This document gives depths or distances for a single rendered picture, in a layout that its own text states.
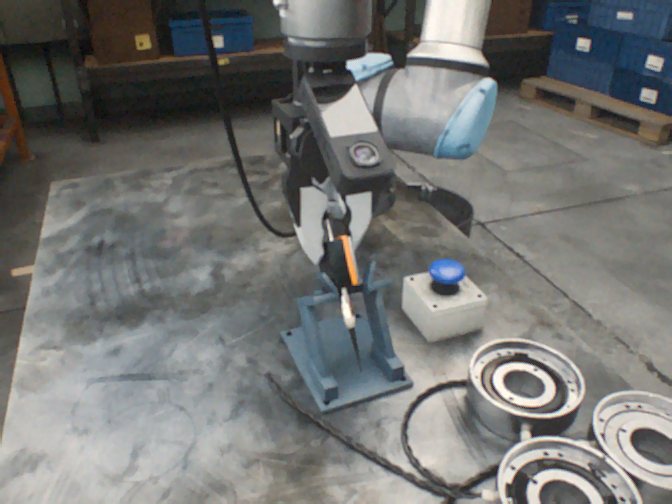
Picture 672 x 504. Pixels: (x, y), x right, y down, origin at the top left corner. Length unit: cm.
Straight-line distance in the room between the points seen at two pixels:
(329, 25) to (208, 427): 37
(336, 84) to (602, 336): 172
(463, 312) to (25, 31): 369
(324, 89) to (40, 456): 41
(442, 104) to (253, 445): 49
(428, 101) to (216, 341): 41
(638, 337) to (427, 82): 152
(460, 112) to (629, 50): 356
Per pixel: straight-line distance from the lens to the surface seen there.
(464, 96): 78
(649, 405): 59
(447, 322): 63
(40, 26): 406
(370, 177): 42
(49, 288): 80
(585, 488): 50
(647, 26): 423
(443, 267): 63
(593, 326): 212
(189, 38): 382
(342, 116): 46
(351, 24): 47
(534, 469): 50
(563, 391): 57
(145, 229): 89
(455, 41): 80
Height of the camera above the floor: 121
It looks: 31 degrees down
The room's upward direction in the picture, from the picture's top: straight up
